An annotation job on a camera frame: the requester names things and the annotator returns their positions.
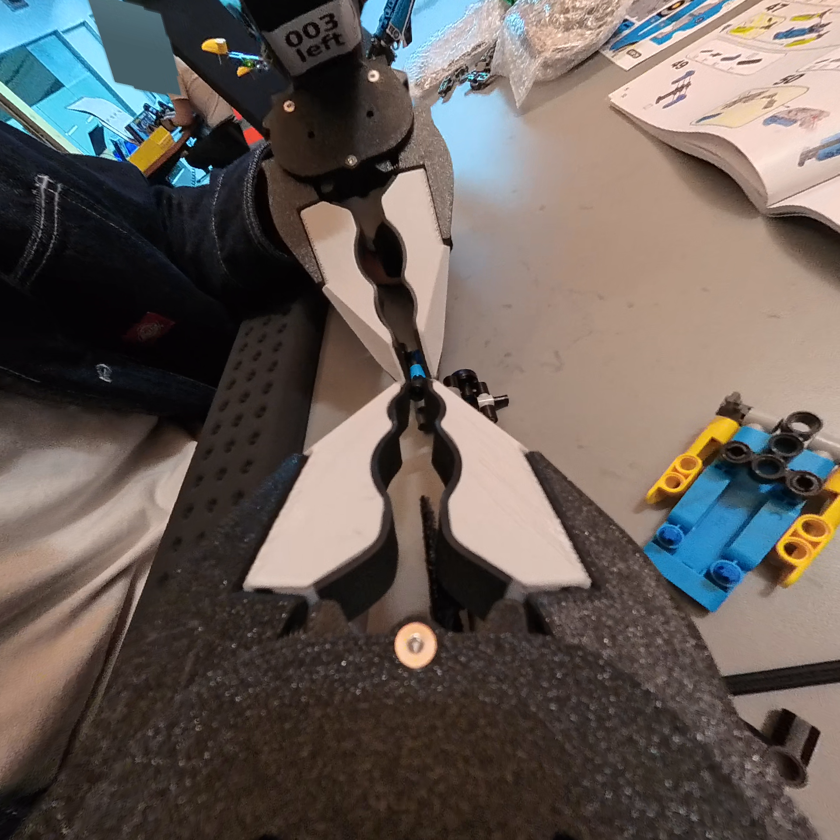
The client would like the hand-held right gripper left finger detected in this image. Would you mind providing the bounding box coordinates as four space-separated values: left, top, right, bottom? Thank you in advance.
245 381 401 607

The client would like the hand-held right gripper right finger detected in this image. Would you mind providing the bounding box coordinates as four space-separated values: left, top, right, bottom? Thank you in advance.
434 381 594 618

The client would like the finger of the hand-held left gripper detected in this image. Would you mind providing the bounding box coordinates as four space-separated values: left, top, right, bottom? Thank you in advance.
385 171 454 374
300 197 404 382

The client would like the black blue brick assembly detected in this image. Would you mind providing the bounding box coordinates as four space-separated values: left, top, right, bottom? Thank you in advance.
399 360 511 435

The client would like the yellow blue brick assembly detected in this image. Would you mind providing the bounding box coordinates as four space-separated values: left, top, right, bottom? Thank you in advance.
642 390 840 615

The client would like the grey desk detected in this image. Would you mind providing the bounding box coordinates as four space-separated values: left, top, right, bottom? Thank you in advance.
296 40 840 840

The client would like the black perforated mat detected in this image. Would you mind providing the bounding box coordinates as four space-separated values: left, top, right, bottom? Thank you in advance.
137 308 325 634

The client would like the clear plastic bag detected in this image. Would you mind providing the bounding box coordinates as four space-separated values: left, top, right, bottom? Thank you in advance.
406 0 508 101
500 0 632 107

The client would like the white shirt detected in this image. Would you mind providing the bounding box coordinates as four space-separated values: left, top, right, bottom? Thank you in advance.
0 392 200 817

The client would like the black axle rod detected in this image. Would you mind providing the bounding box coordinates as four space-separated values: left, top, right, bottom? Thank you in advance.
721 659 840 698

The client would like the blue white leaflet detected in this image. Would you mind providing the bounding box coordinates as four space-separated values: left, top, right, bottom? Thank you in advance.
600 0 750 70

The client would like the building instruction booklet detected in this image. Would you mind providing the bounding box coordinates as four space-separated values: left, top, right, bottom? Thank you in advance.
607 0 840 236

